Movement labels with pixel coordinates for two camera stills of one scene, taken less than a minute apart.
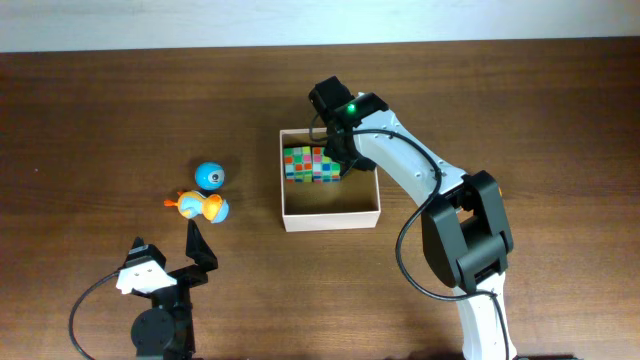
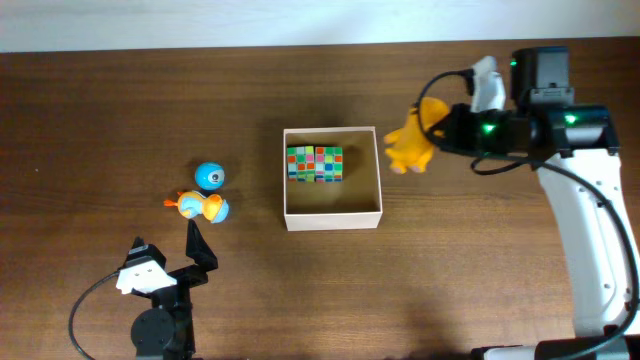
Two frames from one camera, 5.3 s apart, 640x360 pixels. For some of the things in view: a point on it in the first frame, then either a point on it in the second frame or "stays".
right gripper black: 343,151 -> 458,128
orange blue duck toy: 193,204 stays
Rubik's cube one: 324,170 stays
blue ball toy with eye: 209,176 stays
